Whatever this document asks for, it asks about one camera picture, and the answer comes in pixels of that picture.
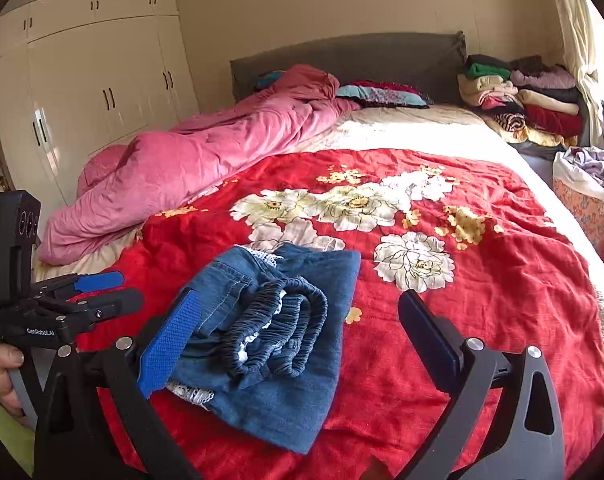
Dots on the maroon pillow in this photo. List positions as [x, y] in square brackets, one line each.
[382, 84]

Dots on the blue denim pants lace trim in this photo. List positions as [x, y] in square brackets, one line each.
[292, 400]

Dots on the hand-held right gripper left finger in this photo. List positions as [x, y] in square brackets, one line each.
[174, 340]

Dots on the teal floral pillow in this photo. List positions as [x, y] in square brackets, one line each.
[382, 97]

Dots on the cream curtain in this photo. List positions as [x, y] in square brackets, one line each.
[572, 35]

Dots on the pile of folded clothes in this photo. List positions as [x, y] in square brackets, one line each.
[522, 105]

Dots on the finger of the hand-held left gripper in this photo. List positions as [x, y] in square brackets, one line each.
[116, 302]
[99, 281]

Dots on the floral laundry basket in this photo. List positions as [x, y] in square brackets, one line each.
[587, 215]

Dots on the person's left forearm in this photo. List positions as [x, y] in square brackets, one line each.
[6, 435]

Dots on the pink quilt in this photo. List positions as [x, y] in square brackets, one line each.
[181, 160]

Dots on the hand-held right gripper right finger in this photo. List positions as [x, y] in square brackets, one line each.
[427, 335]

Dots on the cream wardrobe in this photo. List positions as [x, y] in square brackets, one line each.
[96, 70]

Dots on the grey headboard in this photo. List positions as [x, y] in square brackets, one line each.
[382, 60]

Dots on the red floral blanket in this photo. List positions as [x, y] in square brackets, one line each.
[482, 335]

